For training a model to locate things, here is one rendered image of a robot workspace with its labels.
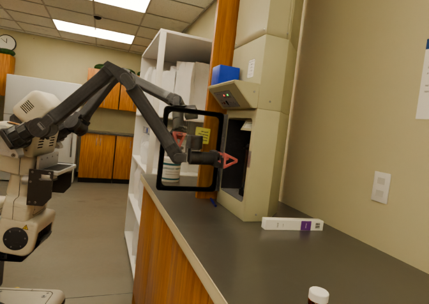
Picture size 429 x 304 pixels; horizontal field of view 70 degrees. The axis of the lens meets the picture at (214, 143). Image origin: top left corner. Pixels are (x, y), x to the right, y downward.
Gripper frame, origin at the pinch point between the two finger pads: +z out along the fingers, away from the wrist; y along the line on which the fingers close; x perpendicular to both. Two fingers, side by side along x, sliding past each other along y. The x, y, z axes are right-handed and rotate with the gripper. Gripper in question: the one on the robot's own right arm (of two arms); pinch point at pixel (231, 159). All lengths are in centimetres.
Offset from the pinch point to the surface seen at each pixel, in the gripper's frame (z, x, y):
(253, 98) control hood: 0.9, -26.6, -14.3
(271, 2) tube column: 5, -66, -14
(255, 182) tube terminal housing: 5.6, 7.5, -14.1
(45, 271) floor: -91, 114, 144
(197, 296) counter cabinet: -26, 37, -41
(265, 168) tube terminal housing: 9.8, 1.8, -14.1
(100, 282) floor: -50, 116, 121
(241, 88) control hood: -4.5, -30.0, -14.3
